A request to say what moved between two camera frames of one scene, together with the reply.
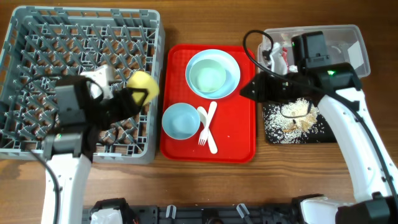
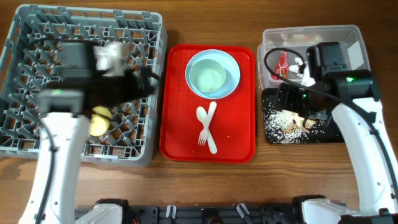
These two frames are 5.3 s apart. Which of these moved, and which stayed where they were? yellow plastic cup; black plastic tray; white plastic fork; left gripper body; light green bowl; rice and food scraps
Moved: yellow plastic cup; left gripper body
Stayed: white plastic fork; light green bowl; black plastic tray; rice and food scraps
